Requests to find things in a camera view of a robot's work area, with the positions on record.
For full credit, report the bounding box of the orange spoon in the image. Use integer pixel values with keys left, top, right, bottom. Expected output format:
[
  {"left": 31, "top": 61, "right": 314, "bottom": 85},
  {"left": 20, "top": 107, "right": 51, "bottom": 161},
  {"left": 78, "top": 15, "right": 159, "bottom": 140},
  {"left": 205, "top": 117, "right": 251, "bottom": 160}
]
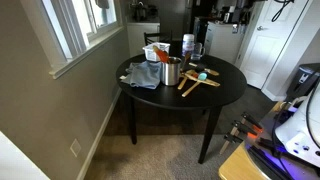
[{"left": 152, "top": 45, "right": 170, "bottom": 64}]

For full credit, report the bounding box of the steel tin can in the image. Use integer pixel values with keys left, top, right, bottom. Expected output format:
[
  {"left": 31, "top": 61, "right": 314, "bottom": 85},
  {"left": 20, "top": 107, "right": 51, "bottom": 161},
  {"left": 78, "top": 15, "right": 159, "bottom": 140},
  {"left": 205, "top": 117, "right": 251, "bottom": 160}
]
[{"left": 160, "top": 56, "right": 183, "bottom": 87}]

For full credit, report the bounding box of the light wooden spoon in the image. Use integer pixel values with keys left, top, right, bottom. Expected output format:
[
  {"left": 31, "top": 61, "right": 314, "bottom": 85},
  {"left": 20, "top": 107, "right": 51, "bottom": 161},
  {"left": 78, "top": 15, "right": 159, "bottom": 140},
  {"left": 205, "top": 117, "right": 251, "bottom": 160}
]
[{"left": 176, "top": 68, "right": 198, "bottom": 91}]

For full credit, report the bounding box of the dark wooden spoon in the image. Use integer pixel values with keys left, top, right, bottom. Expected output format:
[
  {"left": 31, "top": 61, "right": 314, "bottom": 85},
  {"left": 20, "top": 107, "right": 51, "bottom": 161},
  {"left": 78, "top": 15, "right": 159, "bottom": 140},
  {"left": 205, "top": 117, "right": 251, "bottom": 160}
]
[{"left": 180, "top": 51, "right": 193, "bottom": 72}]

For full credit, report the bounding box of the black trash can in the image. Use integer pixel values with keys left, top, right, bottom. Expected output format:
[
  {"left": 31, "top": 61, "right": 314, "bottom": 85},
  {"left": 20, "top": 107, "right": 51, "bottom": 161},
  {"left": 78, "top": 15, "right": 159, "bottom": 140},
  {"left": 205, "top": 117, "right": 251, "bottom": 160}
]
[{"left": 285, "top": 63, "right": 320, "bottom": 101}]

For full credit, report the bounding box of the blue cloth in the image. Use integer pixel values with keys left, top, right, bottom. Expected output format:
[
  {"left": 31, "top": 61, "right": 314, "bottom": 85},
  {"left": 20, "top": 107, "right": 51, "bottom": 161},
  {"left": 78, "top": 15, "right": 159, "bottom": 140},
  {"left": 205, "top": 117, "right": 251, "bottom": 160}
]
[{"left": 124, "top": 60, "right": 163, "bottom": 90}]

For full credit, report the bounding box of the white plastic basket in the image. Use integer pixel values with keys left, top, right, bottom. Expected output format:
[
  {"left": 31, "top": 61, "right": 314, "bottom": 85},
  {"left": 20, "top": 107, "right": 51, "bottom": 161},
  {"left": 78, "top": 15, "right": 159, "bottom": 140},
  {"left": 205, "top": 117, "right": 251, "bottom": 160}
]
[{"left": 142, "top": 41, "right": 171, "bottom": 63}]

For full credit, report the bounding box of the black slotted spatula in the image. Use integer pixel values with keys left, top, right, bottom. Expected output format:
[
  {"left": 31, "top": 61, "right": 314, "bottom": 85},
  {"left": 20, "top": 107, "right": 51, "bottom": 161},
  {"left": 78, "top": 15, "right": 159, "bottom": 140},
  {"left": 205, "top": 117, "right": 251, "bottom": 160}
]
[{"left": 194, "top": 64, "right": 208, "bottom": 74}]

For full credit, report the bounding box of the flat light wooden spatula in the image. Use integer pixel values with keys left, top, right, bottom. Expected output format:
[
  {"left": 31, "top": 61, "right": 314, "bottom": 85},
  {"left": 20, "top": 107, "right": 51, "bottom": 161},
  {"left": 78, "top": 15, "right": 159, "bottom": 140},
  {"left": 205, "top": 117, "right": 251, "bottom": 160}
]
[{"left": 184, "top": 73, "right": 221, "bottom": 88}]

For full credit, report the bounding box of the clear glass mug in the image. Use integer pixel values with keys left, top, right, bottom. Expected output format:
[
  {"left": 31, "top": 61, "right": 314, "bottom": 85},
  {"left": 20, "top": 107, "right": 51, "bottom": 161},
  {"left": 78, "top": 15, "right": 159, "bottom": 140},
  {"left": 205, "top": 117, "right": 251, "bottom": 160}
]
[{"left": 190, "top": 42, "right": 207, "bottom": 62}]

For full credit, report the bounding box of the round black table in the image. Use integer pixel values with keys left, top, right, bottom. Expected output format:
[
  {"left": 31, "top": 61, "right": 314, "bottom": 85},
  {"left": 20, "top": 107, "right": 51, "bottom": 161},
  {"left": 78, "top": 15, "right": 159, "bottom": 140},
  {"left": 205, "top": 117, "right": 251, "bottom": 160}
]
[{"left": 115, "top": 53, "right": 248, "bottom": 165}]

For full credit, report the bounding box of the white bottle purple label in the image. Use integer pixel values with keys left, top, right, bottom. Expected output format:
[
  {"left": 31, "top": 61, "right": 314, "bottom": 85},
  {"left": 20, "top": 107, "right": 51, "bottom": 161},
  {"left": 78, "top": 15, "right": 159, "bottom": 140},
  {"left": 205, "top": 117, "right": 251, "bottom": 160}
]
[{"left": 181, "top": 33, "right": 196, "bottom": 58}]

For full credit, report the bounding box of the black dining chair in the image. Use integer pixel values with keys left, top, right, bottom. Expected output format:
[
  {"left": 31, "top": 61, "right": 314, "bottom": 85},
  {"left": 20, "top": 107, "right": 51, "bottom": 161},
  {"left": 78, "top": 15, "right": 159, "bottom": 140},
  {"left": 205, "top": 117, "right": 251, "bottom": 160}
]
[{"left": 143, "top": 30, "right": 173, "bottom": 46}]

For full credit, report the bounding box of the wooden dish brush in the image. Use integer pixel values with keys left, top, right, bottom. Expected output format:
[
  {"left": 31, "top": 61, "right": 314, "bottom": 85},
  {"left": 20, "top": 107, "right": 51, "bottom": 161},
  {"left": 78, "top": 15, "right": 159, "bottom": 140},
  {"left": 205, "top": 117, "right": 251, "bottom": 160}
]
[{"left": 188, "top": 62, "right": 221, "bottom": 77}]

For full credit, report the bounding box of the white kitchen cabinet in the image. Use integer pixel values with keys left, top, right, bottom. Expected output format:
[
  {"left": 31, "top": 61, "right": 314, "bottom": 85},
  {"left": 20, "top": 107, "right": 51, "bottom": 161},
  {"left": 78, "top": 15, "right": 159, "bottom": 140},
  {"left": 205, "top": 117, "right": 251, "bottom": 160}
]
[{"left": 126, "top": 21, "right": 161, "bottom": 58}]

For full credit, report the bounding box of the white dishwasher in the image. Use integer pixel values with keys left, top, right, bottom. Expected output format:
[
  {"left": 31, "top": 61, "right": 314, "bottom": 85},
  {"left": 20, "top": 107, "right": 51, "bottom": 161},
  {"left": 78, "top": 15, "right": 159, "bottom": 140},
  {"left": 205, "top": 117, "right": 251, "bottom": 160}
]
[{"left": 203, "top": 21, "right": 247, "bottom": 65}]

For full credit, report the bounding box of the black coffee maker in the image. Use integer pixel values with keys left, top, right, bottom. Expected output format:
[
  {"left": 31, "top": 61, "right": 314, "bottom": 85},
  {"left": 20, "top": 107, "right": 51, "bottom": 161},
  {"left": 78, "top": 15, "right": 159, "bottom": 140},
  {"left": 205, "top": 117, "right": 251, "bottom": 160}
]
[{"left": 129, "top": 0, "right": 150, "bottom": 23}]

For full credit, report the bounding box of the black orange bar clamp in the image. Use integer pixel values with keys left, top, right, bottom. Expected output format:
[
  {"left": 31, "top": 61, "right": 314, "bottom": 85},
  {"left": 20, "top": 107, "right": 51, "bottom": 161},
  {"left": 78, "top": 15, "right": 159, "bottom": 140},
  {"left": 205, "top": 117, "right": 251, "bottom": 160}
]
[
  {"left": 232, "top": 120, "right": 259, "bottom": 139},
  {"left": 219, "top": 132, "right": 246, "bottom": 156},
  {"left": 241, "top": 112, "right": 264, "bottom": 133}
]

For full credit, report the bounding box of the black countertop appliance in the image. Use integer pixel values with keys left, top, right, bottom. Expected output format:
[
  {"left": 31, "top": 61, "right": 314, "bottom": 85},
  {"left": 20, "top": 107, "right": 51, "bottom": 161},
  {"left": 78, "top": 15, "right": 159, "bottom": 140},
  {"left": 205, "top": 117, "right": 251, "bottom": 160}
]
[{"left": 219, "top": 4, "right": 243, "bottom": 24}]

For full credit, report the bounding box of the wooden robot stand board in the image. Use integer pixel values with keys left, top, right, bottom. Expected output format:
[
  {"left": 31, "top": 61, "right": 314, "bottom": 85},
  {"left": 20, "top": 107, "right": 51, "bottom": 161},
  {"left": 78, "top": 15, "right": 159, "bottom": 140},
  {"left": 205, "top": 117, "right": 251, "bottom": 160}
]
[{"left": 218, "top": 141, "right": 268, "bottom": 180}]

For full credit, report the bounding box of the white framed window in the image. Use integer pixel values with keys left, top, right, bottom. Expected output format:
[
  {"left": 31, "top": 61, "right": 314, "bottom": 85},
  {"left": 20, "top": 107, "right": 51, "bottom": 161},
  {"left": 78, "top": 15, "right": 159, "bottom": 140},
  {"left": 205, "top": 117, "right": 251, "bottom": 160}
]
[{"left": 19, "top": 0, "right": 125, "bottom": 80}]

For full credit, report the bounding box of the white panel door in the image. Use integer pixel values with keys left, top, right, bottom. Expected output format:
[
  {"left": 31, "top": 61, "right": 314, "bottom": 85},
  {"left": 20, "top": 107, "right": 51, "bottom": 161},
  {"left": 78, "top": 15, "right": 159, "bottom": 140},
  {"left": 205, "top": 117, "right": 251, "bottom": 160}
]
[{"left": 239, "top": 0, "right": 310, "bottom": 90}]

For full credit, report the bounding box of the white board panel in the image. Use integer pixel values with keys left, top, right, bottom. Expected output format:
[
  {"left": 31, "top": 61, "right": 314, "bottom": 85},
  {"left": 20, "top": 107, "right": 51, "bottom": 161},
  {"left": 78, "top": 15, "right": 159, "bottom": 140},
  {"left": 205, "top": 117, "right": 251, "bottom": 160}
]
[{"left": 0, "top": 130, "right": 51, "bottom": 180}]

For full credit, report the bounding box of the teal spatula wooden handle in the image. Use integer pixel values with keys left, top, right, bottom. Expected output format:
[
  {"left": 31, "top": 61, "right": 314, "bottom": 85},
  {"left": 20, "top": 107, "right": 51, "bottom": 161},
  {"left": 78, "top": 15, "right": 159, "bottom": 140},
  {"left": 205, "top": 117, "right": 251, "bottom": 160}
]
[{"left": 181, "top": 72, "right": 208, "bottom": 98}]

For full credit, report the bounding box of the white wall vent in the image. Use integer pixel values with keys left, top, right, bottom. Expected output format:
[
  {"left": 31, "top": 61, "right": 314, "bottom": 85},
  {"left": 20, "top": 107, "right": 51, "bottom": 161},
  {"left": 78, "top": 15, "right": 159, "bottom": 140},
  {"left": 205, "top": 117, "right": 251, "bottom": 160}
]
[{"left": 69, "top": 138, "right": 82, "bottom": 158}]

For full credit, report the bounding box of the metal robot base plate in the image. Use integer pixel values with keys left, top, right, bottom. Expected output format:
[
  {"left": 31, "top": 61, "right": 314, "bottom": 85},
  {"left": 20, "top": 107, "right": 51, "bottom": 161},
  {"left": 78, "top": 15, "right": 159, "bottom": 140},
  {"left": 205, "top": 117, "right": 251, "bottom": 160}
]
[{"left": 244, "top": 111, "right": 320, "bottom": 180}]

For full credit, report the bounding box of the black strap on door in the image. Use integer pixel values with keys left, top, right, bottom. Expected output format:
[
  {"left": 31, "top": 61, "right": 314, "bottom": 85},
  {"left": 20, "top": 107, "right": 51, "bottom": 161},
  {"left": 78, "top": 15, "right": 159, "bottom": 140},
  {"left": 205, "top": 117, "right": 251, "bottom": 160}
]
[{"left": 270, "top": 0, "right": 296, "bottom": 23}]

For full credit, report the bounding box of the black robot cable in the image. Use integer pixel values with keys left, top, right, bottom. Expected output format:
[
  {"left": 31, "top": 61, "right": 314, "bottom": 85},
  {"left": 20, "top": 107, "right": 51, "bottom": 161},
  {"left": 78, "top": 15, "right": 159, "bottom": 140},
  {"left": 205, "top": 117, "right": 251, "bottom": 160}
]
[{"left": 305, "top": 78, "right": 320, "bottom": 149}]

